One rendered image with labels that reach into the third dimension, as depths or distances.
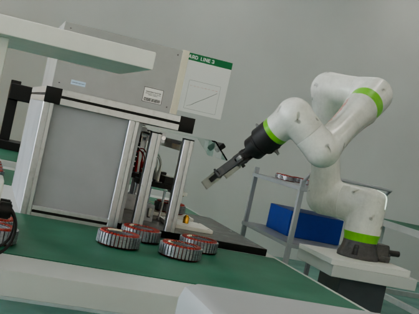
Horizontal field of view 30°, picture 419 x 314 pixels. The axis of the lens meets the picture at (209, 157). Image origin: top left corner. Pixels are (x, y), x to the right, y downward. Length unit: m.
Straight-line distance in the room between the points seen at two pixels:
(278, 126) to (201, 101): 5.77
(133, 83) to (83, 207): 0.42
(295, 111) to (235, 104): 5.89
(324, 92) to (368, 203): 0.42
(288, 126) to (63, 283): 1.01
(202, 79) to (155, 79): 5.65
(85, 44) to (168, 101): 0.97
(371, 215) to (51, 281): 1.52
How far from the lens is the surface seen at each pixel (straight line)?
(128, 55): 1.51
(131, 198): 2.72
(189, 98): 8.03
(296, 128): 2.29
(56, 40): 1.49
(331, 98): 2.70
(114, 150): 2.28
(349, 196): 2.80
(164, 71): 2.43
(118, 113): 2.26
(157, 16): 7.99
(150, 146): 2.30
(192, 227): 2.49
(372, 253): 2.81
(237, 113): 8.18
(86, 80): 2.39
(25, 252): 1.70
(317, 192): 2.83
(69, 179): 2.27
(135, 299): 1.55
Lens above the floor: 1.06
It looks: 1 degrees down
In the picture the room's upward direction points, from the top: 12 degrees clockwise
